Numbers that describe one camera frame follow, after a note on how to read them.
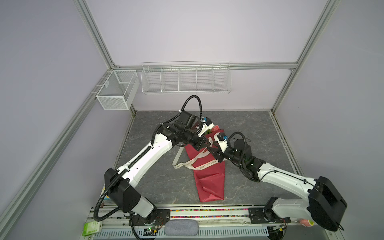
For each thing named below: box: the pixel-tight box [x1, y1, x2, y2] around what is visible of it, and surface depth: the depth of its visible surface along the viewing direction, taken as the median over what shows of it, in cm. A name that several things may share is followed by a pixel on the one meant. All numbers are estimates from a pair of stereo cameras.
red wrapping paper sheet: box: [185, 130, 226, 203], surface depth 84 cm
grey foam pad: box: [164, 219, 199, 237], surface depth 70 cm
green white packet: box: [82, 221, 103, 237], surface depth 71 cm
